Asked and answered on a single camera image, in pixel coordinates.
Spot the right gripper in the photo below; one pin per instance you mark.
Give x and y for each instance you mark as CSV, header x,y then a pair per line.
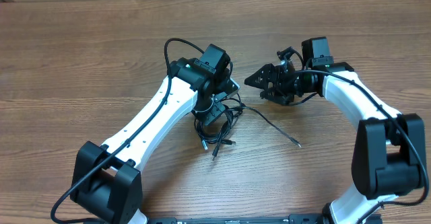
x,y
281,83

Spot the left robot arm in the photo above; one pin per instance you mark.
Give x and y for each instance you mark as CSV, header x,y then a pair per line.
x,y
107,178

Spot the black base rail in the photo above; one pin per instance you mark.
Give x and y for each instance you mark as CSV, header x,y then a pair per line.
x,y
232,221

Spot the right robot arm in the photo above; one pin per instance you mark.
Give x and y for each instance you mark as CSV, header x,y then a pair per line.
x,y
389,160

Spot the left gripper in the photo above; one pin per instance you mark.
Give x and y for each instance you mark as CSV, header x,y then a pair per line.
x,y
209,114

